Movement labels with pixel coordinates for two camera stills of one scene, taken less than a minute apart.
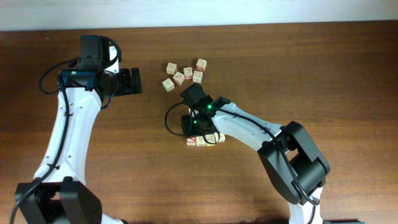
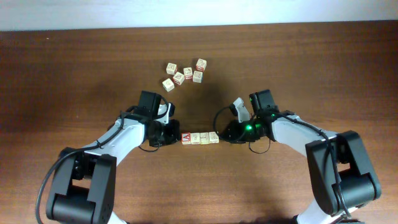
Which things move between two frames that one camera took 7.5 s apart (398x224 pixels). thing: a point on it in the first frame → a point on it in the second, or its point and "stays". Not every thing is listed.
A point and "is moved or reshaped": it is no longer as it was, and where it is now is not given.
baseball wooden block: [188, 73] stays
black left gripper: [127, 86] → [174, 137]
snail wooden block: [198, 76] stays
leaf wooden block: [178, 78] stays
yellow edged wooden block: [199, 141] is moved or reshaped
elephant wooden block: [201, 65] stays
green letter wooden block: [168, 84] stays
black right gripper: [186, 120] → [234, 127]
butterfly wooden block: [171, 68] stays
